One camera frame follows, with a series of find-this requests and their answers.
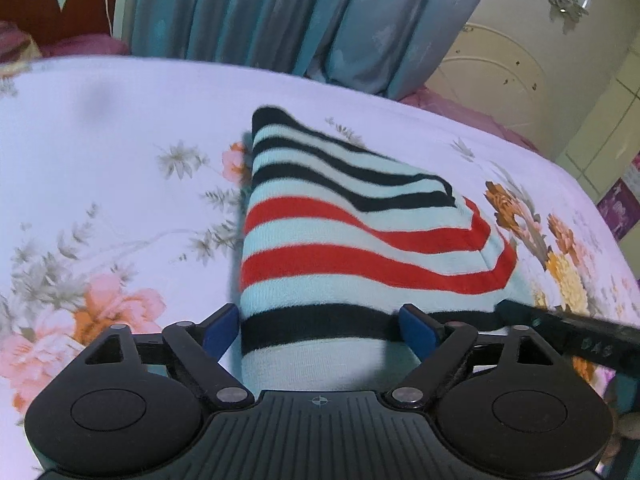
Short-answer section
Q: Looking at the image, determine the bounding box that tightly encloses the purple pink pillow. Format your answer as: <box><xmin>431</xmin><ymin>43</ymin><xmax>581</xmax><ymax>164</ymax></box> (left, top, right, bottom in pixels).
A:
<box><xmin>0</xmin><ymin>22</ymin><xmax>42</xmax><ymax>79</ymax></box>

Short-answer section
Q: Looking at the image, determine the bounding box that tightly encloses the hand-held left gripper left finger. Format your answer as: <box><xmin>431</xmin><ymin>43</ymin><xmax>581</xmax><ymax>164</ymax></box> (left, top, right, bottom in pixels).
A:
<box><xmin>82</xmin><ymin>303</ymin><xmax>257</xmax><ymax>411</ymax></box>

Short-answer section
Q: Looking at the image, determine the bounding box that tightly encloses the crystal wall light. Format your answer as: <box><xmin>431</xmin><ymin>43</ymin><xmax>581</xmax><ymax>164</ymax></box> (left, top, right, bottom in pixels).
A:
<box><xmin>547</xmin><ymin>0</ymin><xmax>594</xmax><ymax>24</ymax></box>

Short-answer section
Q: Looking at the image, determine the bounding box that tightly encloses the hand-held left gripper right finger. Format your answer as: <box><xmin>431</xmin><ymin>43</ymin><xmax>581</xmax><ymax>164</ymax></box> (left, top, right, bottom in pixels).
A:
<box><xmin>384</xmin><ymin>303</ymin><xmax>564</xmax><ymax>409</ymax></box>

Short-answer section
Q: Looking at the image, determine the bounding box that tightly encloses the striped knit sweater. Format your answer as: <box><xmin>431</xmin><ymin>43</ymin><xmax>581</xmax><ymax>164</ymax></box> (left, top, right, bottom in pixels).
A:
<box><xmin>239</xmin><ymin>106</ymin><xmax>521</xmax><ymax>394</ymax></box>

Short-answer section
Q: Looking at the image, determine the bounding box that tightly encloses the floral bed sheet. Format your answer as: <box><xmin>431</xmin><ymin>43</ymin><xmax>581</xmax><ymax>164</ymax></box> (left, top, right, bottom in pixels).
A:
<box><xmin>0</xmin><ymin>55</ymin><xmax>640</xmax><ymax>480</ymax></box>

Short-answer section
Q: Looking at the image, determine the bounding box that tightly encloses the pink bed cover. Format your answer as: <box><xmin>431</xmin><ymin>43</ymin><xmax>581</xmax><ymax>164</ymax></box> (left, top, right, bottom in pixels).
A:
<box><xmin>399</xmin><ymin>85</ymin><xmax>544</xmax><ymax>154</ymax></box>

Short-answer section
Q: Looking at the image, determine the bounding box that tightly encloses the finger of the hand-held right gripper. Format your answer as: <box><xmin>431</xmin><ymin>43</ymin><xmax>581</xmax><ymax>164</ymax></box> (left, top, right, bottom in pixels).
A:
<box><xmin>494</xmin><ymin>298</ymin><xmax>572</xmax><ymax>347</ymax></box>

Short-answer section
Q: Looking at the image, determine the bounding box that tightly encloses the cream wardrobe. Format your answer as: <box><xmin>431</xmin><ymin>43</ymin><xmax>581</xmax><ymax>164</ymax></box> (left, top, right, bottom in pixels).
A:
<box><xmin>425</xmin><ymin>22</ymin><xmax>619</xmax><ymax>162</ymax></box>

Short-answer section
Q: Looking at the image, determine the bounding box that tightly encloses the blue-grey curtain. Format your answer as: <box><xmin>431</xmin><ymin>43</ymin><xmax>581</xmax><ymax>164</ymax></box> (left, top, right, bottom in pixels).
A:
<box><xmin>129</xmin><ymin>0</ymin><xmax>502</xmax><ymax>102</ymax></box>

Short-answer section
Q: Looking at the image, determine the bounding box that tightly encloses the red scalloped headboard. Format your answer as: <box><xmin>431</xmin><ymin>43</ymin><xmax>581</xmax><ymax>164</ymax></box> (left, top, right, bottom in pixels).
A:
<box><xmin>0</xmin><ymin>0</ymin><xmax>146</xmax><ymax>57</ymax></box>

